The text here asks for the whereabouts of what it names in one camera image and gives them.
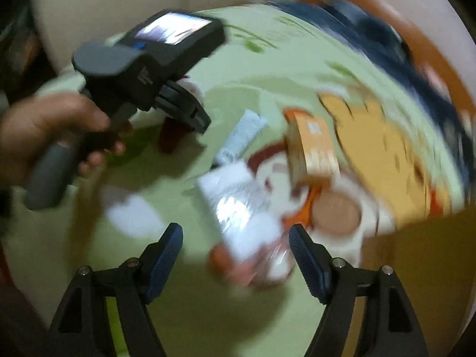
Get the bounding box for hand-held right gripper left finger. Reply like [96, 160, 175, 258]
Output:
[46, 222, 184, 357]

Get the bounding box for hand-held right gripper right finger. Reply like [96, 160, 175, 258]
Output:
[289, 224, 430, 357]

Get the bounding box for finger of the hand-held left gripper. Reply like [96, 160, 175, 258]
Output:
[155, 81, 212, 134]

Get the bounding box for white and red plush toy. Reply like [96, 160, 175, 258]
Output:
[159, 76, 205, 154]

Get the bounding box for white plastic wipes packet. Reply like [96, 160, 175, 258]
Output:
[196, 162, 295, 288]

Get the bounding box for brown cardboard box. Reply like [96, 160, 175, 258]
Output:
[350, 212, 476, 357]

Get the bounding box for person's left hand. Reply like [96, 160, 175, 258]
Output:
[0, 93, 127, 187]

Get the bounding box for small tube with black cap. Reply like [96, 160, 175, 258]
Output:
[211, 111, 268, 169]

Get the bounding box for green printed blanket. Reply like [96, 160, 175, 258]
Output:
[7, 5, 470, 357]

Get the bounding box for orange carton box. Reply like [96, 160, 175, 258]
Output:
[284, 109, 340, 187]

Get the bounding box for navy patterned duvet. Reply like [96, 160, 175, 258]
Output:
[260, 0, 476, 179]

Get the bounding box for navy patterned pillow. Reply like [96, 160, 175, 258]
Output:
[323, 0, 408, 59]

